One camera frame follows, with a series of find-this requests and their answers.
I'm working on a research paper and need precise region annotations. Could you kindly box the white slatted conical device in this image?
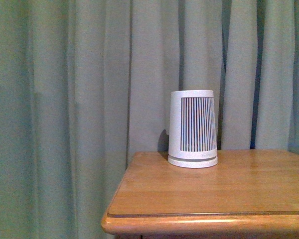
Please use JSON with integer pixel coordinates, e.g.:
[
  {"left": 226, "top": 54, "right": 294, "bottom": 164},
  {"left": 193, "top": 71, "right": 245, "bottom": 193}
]
[{"left": 168, "top": 90, "right": 218, "bottom": 168}]

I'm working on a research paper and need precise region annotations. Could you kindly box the grey-green fabric curtain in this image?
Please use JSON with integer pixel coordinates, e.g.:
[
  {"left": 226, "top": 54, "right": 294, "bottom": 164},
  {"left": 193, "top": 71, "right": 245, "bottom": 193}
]
[{"left": 0, "top": 0, "right": 299, "bottom": 239}]

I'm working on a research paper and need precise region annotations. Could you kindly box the wooden nightstand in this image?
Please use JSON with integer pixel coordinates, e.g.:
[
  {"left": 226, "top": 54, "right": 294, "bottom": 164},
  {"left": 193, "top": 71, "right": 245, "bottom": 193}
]
[{"left": 101, "top": 150, "right": 299, "bottom": 238}]

